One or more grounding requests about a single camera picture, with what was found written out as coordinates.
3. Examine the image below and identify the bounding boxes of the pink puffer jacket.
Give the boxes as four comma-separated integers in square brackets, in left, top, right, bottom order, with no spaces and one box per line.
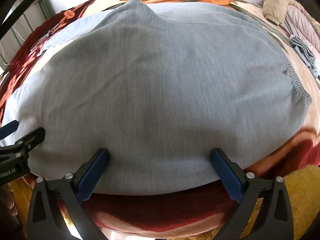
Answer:
[285,4,320,63]

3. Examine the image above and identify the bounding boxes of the beige puffer jacket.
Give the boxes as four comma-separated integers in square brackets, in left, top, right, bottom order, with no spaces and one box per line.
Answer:
[262,0,300,26]

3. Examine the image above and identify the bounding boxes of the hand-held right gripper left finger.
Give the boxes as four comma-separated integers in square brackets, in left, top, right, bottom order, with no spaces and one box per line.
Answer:
[26,148,109,240]

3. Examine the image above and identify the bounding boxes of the person's left hand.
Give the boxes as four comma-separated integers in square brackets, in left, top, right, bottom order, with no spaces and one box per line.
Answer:
[0,180,18,217]

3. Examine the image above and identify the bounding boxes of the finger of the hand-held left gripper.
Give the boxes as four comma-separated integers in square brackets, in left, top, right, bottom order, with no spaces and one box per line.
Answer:
[0,120,19,139]
[0,127,46,156]

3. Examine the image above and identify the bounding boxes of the floral plush blanket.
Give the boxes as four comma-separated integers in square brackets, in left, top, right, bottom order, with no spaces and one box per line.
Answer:
[0,0,320,240]

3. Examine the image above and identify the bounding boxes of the pile of dark clothes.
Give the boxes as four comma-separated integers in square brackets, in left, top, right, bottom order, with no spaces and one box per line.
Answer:
[296,0,320,20]

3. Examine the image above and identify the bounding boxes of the scissors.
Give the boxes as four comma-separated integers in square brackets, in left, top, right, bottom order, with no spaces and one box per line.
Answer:
[31,29,59,55]

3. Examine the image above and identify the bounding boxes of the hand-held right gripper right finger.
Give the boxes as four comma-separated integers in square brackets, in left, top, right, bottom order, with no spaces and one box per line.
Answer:
[211,148,294,240]

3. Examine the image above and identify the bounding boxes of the grey-blue pants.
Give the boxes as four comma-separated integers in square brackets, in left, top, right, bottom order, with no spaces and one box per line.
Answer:
[0,0,313,197]

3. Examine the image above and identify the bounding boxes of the green metal bed frame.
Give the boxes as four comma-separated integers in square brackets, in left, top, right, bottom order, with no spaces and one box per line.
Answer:
[0,0,57,80]

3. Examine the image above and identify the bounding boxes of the small grey-blue folded cloth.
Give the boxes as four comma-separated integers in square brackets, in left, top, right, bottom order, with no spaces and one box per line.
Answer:
[289,35,320,77]

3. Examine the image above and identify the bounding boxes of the white cable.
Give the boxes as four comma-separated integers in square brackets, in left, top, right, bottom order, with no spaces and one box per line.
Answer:
[11,27,26,42]

